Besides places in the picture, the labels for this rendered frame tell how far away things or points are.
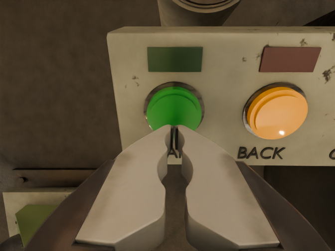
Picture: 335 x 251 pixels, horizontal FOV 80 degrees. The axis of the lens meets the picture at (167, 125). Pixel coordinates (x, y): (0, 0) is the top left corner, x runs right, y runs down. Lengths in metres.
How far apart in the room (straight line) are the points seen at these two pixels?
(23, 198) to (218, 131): 0.80
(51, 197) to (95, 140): 0.24
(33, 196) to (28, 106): 0.33
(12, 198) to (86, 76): 0.50
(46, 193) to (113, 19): 0.65
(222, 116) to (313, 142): 0.08
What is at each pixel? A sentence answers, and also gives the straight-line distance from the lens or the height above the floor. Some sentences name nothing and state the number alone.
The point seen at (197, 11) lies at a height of 0.51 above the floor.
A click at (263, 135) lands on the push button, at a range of 0.17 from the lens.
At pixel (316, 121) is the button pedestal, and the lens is 0.19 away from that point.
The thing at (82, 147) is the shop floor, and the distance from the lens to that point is 0.86.
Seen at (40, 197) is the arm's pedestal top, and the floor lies 0.12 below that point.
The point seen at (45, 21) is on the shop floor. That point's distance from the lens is 0.91.
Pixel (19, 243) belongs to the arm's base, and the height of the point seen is 0.27.
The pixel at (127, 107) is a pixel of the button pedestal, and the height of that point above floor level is 0.60.
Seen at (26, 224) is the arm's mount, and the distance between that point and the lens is 0.78.
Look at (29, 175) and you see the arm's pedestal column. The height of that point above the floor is 0.02.
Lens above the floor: 0.75
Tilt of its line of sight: 80 degrees down
